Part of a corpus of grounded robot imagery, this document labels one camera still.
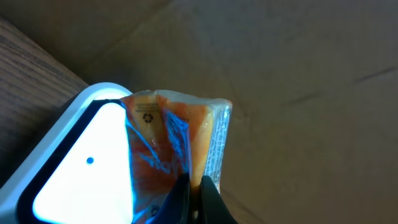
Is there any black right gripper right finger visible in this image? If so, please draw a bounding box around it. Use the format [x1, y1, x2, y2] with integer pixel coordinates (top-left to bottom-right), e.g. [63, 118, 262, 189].
[198, 175, 238, 224]

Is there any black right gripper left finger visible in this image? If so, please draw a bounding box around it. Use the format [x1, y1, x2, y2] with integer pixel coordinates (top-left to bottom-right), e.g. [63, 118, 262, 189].
[149, 174, 190, 224]

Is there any small orange white box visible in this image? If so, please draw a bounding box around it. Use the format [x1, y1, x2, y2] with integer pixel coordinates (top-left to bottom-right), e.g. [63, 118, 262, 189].
[121, 90, 233, 223]

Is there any white barcode scanner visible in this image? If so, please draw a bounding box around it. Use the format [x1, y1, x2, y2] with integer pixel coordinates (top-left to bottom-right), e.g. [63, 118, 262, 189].
[1, 83, 134, 223]

